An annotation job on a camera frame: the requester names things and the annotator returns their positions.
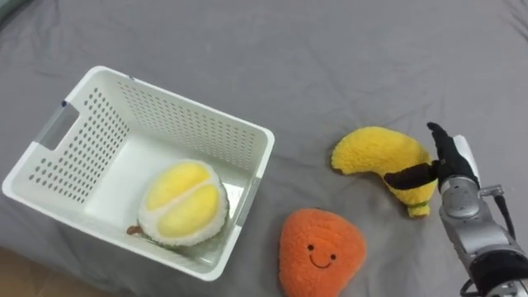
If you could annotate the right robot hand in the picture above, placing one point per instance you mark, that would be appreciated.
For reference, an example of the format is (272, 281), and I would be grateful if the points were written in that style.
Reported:
(449, 161)

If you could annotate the yellow banana soft toy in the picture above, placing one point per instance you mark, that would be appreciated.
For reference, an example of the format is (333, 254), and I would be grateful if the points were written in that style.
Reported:
(379, 152)

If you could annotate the white yellow durian soft toy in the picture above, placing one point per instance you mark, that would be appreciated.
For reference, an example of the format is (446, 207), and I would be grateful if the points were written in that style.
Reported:
(183, 204)

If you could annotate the orange smiling fruit soft toy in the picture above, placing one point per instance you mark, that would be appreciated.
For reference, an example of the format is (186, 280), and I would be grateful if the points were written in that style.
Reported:
(319, 255)

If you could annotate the grey bed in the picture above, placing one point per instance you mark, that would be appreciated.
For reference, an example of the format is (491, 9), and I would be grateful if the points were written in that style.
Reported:
(313, 62)

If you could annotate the white perforated plastic basket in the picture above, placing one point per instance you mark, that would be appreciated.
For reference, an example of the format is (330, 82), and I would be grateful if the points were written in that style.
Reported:
(136, 165)

